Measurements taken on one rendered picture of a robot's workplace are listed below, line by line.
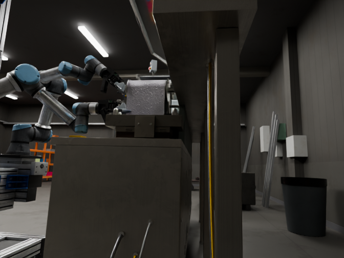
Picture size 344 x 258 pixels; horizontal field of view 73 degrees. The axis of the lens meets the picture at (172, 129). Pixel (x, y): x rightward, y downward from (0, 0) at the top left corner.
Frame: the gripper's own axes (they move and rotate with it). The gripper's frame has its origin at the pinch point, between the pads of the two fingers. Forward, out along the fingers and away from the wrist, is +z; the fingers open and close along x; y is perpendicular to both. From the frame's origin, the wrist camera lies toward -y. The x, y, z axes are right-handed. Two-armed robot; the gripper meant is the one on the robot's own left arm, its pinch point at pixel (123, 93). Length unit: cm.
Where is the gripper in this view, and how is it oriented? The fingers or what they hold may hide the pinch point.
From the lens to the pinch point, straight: 155.7
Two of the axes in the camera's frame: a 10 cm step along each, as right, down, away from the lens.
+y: 6.6, -7.5, 0.6
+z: 7.5, 6.4, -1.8
